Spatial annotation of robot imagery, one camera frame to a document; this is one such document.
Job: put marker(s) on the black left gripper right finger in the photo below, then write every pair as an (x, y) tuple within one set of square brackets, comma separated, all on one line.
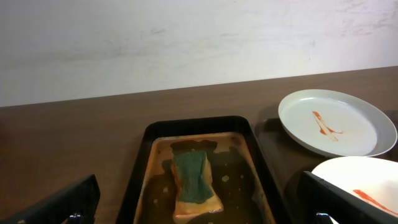
[(319, 198)]

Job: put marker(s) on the white plate with orange sauce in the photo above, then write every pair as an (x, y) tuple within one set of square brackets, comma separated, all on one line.
[(370, 179)]

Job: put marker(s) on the yellow green scrub sponge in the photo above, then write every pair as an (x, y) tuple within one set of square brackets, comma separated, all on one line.
[(195, 193)]

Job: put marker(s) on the grey-white plate with sauce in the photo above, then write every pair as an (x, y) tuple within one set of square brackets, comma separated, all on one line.
[(335, 124)]

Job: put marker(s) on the small black sponge tray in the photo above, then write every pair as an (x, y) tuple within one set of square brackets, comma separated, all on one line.
[(240, 174)]

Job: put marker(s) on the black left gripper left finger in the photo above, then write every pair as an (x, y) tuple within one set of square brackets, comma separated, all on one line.
[(76, 203)]

